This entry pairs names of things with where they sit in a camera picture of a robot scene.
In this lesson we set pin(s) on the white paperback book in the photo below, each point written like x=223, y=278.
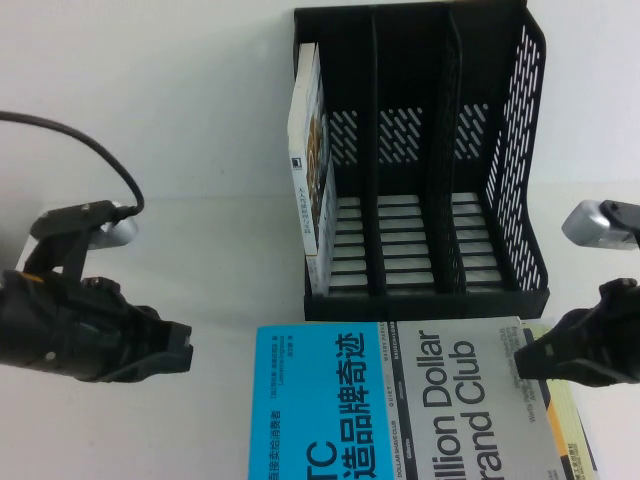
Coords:
x=301, y=200

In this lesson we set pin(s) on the blue and grey book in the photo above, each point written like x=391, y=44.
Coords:
x=350, y=400

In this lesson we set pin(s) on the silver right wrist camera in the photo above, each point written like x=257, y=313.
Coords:
x=585, y=225

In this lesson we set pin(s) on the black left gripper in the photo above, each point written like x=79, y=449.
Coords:
x=65, y=325

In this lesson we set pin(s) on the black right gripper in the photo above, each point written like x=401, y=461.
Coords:
x=615, y=335

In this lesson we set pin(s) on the pale yellow book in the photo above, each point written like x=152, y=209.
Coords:
x=569, y=417

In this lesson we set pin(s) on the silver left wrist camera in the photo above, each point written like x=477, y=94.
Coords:
x=117, y=232

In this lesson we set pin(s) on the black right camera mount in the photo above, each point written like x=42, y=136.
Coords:
x=625, y=215

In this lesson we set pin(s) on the black plastic book stand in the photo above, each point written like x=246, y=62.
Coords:
x=500, y=300

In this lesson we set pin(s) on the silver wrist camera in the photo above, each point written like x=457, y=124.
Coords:
x=117, y=232
x=585, y=225

